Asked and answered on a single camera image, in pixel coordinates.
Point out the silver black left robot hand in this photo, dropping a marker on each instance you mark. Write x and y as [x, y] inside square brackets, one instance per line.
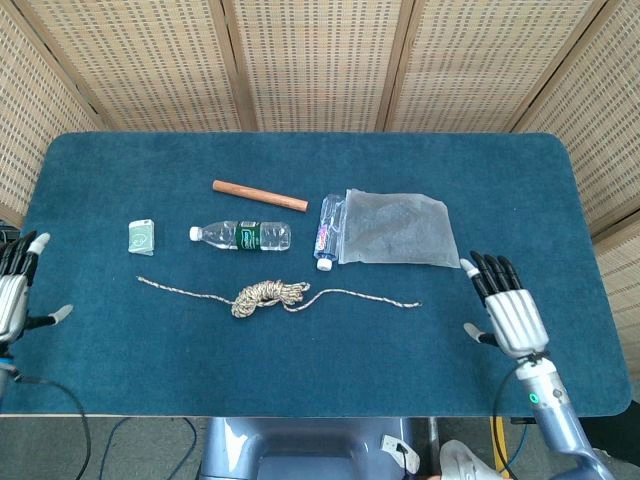
[12, 300]

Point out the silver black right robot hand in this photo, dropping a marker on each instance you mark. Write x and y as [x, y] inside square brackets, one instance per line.
[515, 320]

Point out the black device beside table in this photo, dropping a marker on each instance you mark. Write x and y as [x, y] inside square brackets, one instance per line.
[7, 231]

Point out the woven folding screen panel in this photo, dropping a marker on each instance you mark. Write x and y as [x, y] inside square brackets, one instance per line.
[600, 125]
[480, 65]
[160, 65]
[320, 65]
[622, 300]
[40, 125]

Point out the green tissue pack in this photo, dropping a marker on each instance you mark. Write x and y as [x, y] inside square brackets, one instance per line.
[140, 237]

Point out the clear plastic zip bag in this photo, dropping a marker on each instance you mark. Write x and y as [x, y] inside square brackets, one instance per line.
[400, 230]

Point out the white grey sneaker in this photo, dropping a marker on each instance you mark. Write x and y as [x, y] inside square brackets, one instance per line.
[465, 460]

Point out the white power socket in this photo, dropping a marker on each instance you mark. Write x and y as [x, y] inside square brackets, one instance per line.
[392, 442]

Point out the blue felt table cover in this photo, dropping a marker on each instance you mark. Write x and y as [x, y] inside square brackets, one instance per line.
[320, 360]

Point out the small bottle with pink label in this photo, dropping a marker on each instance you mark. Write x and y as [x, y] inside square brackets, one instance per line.
[327, 230]

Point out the blue-grey robot torso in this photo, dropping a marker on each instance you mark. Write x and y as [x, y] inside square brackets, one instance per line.
[300, 450]

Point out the clear bottle with green label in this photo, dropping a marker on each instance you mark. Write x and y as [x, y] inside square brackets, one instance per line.
[272, 236]

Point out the brown wooden stick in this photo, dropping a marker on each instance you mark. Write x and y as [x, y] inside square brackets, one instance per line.
[260, 196]

